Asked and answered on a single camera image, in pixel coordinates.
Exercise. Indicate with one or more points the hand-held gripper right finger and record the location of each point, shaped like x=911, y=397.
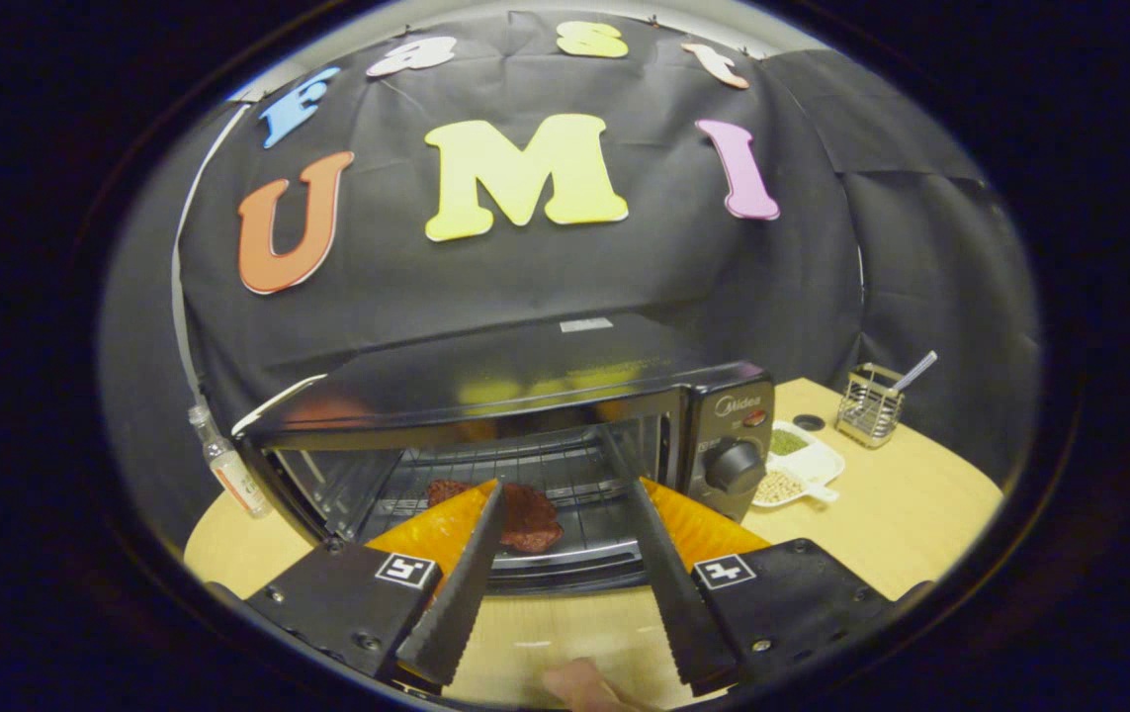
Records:
x=673, y=583

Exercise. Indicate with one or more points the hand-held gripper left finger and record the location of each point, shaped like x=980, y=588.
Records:
x=461, y=593

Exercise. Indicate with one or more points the brown meat slice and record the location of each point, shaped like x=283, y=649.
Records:
x=530, y=519

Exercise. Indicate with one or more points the black toaster oven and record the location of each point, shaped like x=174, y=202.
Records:
x=525, y=371

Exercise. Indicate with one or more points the white divided dish with beans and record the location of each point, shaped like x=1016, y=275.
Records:
x=817, y=460

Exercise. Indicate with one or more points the small black round cap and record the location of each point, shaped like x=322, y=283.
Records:
x=808, y=422

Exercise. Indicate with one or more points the small labelled glass bottle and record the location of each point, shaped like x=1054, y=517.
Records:
x=233, y=475

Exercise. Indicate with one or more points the white flat board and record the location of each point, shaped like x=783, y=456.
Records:
x=278, y=400

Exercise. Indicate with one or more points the metal spoon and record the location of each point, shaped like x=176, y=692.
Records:
x=915, y=372

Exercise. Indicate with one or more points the black backdrop cloth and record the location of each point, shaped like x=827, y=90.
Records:
x=545, y=277

